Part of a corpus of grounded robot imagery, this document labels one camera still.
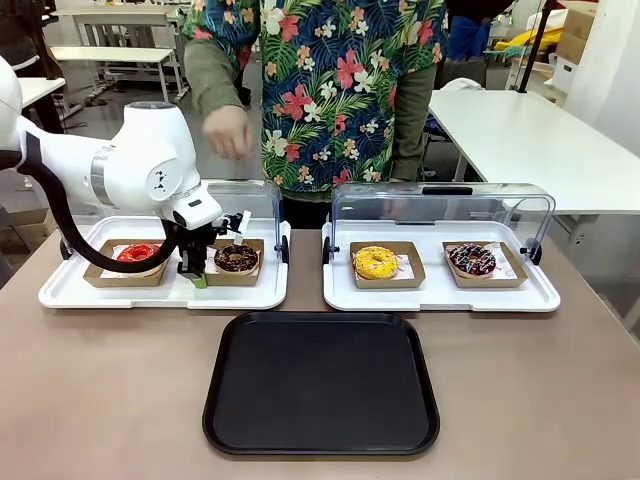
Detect white display case base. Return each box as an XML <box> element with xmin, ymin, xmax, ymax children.
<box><xmin>322</xmin><ymin>219</ymin><xmax>562</xmax><ymax>314</ymax></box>
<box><xmin>38</xmin><ymin>215</ymin><xmax>292</xmax><ymax>311</ymax></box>

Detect black stand pole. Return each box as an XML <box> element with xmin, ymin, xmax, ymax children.
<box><xmin>517</xmin><ymin>0</ymin><xmax>557</xmax><ymax>94</ymax></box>

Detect brown chocolate sprinkled donut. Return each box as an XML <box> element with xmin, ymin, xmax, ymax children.
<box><xmin>213</xmin><ymin>244</ymin><xmax>260</xmax><ymax>274</ymax></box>

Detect white bench table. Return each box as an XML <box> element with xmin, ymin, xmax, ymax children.
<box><xmin>49</xmin><ymin>46</ymin><xmax>184</xmax><ymax>101</ymax></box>

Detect black serving tray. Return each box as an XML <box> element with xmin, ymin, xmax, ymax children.
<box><xmin>201</xmin><ymin>311</ymin><xmax>441</xmax><ymax>457</ymax></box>

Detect person in blue clothes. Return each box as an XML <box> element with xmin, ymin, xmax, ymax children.
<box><xmin>447</xmin><ymin>0</ymin><xmax>494</xmax><ymax>64</ymax></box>

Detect black robot cable hose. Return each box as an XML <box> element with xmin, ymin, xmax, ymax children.
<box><xmin>0</xmin><ymin>132</ymin><xmax>179</xmax><ymax>275</ymax></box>

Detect person right forearm olive sleeve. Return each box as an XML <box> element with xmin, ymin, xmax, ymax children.
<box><xmin>183</xmin><ymin>37</ymin><xmax>242</xmax><ymax>114</ymax></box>

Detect red glazed donut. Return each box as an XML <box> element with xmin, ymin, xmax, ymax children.
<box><xmin>117</xmin><ymin>243</ymin><xmax>162</xmax><ymax>265</ymax></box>

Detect yellow sprinkled donut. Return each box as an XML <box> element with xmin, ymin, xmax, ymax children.
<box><xmin>353</xmin><ymin>245</ymin><xmax>400</xmax><ymax>281</ymax></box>

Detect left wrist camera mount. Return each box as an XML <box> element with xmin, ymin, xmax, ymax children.
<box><xmin>214</xmin><ymin>209</ymin><xmax>252</xmax><ymax>247</ymax></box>

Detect white printed paper liner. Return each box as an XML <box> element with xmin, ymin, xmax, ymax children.
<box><xmin>352</xmin><ymin>244</ymin><xmax>416</xmax><ymax>281</ymax></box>
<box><xmin>444</xmin><ymin>242</ymin><xmax>516</xmax><ymax>280</ymax></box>
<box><xmin>208</xmin><ymin>241</ymin><xmax>264</xmax><ymax>277</ymax></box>
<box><xmin>99</xmin><ymin>243</ymin><xmax>169</xmax><ymax>280</ymax></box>

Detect white storage box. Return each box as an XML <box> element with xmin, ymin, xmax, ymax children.
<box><xmin>549</xmin><ymin>54</ymin><xmax>581</xmax><ymax>94</ymax></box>

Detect small white table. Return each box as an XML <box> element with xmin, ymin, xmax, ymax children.
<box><xmin>18</xmin><ymin>77</ymin><xmax>67</xmax><ymax>135</ymax></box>

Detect large white table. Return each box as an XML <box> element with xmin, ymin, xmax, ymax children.
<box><xmin>428</xmin><ymin>88</ymin><xmax>640</xmax><ymax>217</ymax></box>

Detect person torso floral shirt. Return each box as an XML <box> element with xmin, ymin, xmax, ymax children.
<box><xmin>182</xmin><ymin>0</ymin><xmax>451</xmax><ymax>231</ymax></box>

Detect brown cardboard storage box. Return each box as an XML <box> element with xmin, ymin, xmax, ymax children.
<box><xmin>557</xmin><ymin>4</ymin><xmax>599</xmax><ymax>64</ymax></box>

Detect dark chocolate sprinkled donut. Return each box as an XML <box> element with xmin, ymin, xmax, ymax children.
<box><xmin>448</xmin><ymin>243</ymin><xmax>497</xmax><ymax>278</ymax></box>

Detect yellow bag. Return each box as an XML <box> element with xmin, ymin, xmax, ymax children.
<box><xmin>509</xmin><ymin>27</ymin><xmax>566</xmax><ymax>52</ymax></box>

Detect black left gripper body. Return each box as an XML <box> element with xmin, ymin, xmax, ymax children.
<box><xmin>174</xmin><ymin>223</ymin><xmax>224</xmax><ymax>267</ymax></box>

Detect clear display case lid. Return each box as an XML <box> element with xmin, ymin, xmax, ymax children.
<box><xmin>327</xmin><ymin>181</ymin><xmax>557</xmax><ymax>266</ymax></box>
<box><xmin>199</xmin><ymin>178</ymin><xmax>291</xmax><ymax>264</ymax></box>

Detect white desk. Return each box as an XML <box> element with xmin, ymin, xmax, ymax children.
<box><xmin>54</xmin><ymin>4</ymin><xmax>187</xmax><ymax>47</ymax></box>

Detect person right hand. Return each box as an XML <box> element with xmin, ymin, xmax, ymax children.
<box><xmin>202</xmin><ymin>105</ymin><xmax>255</xmax><ymax>162</ymax></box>

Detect person left forearm olive sleeve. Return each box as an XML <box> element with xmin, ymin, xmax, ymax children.
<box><xmin>392</xmin><ymin>62</ymin><xmax>439</xmax><ymax>182</ymax></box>

